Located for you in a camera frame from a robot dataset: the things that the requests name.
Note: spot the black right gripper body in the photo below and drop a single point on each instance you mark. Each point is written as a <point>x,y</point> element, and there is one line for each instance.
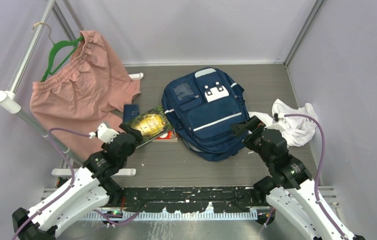
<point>253,140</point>

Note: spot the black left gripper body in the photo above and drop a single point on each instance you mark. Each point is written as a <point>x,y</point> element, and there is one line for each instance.
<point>123,160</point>

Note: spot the green jungle cover book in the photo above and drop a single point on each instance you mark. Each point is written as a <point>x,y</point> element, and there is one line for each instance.
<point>151,124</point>

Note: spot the navy blue student backpack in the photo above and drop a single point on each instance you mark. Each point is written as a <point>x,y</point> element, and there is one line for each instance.
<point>201,107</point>

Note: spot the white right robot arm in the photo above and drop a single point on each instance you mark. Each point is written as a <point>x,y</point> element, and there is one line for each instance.
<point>290,188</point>

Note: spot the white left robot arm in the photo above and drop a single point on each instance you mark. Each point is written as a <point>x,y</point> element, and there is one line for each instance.
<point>90,187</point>

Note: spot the small navy blue booklet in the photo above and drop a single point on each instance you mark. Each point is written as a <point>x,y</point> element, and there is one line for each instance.
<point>130,111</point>

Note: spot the white cloth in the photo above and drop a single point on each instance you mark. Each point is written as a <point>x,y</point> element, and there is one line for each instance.
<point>300,130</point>

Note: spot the red cover book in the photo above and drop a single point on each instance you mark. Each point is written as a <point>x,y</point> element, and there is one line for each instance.
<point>168,137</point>

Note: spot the pink cloth garment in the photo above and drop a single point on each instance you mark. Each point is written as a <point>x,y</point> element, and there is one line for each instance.
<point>84,92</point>

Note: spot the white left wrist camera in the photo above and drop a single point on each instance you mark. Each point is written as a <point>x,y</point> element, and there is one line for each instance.
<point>104,133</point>

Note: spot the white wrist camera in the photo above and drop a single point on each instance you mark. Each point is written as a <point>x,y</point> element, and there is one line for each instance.
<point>279,123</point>
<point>104,133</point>

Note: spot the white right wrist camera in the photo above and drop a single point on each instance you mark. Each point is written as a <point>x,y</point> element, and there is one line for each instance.
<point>279,123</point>

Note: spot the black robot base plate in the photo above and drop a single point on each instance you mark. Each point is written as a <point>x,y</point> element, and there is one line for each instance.
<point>223,199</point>

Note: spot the white slotted cable duct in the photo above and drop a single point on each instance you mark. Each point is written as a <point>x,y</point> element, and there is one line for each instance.
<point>207,215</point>

